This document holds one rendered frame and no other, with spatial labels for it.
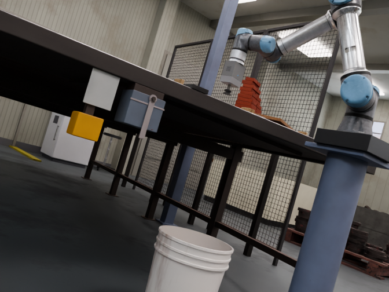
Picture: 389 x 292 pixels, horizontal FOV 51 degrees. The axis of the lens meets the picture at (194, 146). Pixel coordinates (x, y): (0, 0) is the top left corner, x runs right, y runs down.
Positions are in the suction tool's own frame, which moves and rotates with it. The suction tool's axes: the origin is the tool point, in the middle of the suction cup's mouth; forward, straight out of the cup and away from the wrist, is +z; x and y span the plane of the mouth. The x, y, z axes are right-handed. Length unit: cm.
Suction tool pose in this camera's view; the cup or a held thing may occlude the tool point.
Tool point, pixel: (227, 94)
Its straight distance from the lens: 194.1
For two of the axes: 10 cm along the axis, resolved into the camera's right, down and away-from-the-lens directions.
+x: 7.3, 1.9, -6.5
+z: -2.8, 9.6, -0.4
